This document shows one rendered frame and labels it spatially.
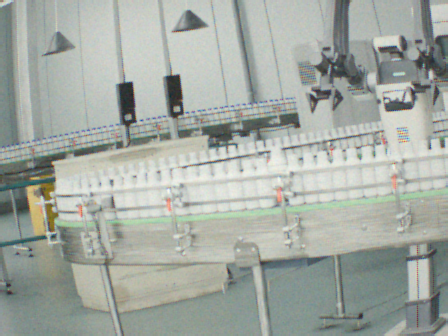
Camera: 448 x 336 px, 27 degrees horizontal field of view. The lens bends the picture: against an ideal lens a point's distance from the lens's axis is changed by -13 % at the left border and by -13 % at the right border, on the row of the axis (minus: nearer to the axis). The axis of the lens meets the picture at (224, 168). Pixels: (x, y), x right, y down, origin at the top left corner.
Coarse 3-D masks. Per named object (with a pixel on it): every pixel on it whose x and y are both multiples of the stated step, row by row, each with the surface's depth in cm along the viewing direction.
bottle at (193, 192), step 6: (192, 168) 378; (192, 174) 378; (186, 180) 379; (192, 180) 377; (192, 186) 377; (198, 186) 378; (192, 192) 378; (198, 192) 378; (192, 198) 378; (198, 198) 378; (192, 210) 379; (198, 210) 378
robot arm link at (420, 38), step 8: (416, 0) 382; (416, 8) 380; (424, 8) 383; (416, 16) 379; (424, 16) 381; (416, 24) 378; (424, 24) 379; (416, 32) 376; (424, 32) 376; (416, 40) 376; (424, 40) 373; (424, 48) 372
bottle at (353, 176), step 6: (348, 150) 341; (354, 150) 341; (348, 156) 341; (354, 156) 341; (348, 162) 341; (354, 162) 340; (360, 168) 341; (348, 174) 341; (354, 174) 340; (360, 174) 341; (348, 180) 341; (354, 180) 340; (360, 180) 340; (348, 192) 343; (354, 192) 340; (360, 192) 340; (354, 198) 341
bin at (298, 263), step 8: (328, 256) 401; (264, 264) 399; (272, 264) 397; (280, 264) 395; (288, 264) 393; (296, 264) 391; (304, 264) 389; (312, 264) 391; (288, 272) 386; (272, 280) 376; (224, 288) 386
